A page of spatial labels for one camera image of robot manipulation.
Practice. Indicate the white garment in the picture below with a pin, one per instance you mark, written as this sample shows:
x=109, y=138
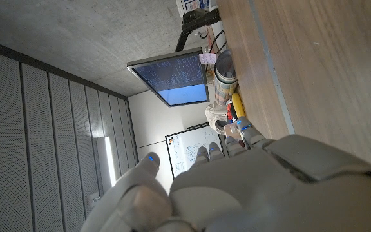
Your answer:
x=214, y=112

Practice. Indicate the patterned cylindrical tube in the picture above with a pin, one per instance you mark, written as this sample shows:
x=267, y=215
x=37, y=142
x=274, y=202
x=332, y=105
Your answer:
x=224, y=80

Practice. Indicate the black computer monitor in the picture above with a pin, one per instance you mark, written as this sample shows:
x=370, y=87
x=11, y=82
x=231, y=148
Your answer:
x=172, y=77

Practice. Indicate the pink sticky note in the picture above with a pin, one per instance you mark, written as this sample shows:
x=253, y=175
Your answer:
x=208, y=58

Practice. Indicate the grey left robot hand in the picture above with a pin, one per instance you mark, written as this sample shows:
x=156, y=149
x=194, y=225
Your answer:
x=253, y=193

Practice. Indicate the yellow banana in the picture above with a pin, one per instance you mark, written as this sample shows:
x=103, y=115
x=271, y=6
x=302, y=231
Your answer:
x=238, y=104

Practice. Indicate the white canister blue label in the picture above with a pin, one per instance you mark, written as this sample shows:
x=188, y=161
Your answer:
x=192, y=4

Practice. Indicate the beige cup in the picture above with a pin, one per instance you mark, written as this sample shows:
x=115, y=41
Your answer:
x=231, y=130

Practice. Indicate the whiteboard with black frame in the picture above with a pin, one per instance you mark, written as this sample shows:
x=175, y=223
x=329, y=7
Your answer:
x=188, y=148

